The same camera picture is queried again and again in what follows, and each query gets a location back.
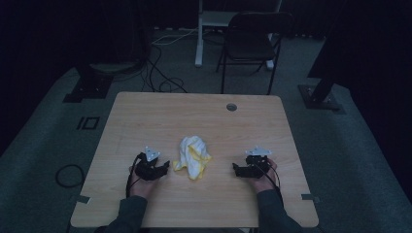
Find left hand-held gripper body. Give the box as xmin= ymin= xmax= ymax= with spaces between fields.
xmin=134 ymin=146 xmax=166 ymax=182

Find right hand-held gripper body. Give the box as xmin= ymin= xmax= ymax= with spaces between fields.
xmin=242 ymin=146 xmax=273 ymax=180

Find white cloth with yellow edge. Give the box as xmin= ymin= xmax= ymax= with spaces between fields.
xmin=172 ymin=135 xmax=213 ymax=181

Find person's right hand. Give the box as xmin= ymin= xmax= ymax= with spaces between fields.
xmin=248 ymin=158 xmax=279 ymax=194

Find person's left hand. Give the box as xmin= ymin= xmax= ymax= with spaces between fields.
xmin=128 ymin=164 xmax=160 ymax=199

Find grey round floor base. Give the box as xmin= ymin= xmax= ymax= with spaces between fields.
xmin=88 ymin=61 xmax=140 ymax=76

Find black folding chair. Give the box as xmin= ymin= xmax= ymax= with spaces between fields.
xmin=216 ymin=12 xmax=295 ymax=95

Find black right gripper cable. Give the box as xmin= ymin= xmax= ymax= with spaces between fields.
xmin=256 ymin=163 xmax=284 ymax=203

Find black floor cables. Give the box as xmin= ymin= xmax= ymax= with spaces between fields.
xmin=140 ymin=45 xmax=189 ymax=94

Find black stand with base plate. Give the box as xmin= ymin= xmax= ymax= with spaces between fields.
xmin=62 ymin=62 xmax=115 ymax=104
xmin=297 ymin=0 xmax=349 ymax=115

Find white floor cable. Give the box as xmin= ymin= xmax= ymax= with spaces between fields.
xmin=151 ymin=28 xmax=199 ymax=46

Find white desk frame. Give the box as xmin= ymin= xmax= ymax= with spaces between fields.
xmin=194 ymin=0 xmax=283 ymax=71

